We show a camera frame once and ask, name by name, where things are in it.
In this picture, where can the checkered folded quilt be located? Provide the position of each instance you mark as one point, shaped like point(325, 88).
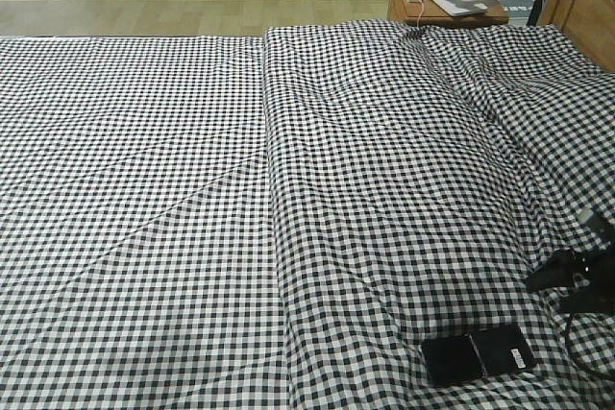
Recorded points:
point(417, 177)

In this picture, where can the wooden headboard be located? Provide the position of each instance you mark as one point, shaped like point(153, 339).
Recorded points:
point(588, 23)

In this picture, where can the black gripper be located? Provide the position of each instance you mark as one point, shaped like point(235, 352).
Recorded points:
point(596, 266)

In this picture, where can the wooden nightstand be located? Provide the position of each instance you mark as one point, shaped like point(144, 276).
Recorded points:
point(428, 13)

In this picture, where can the black foldable phone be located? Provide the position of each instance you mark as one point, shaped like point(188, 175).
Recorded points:
point(463, 358)

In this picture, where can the checkered bed sheet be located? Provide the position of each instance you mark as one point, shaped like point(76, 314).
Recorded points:
point(137, 262)

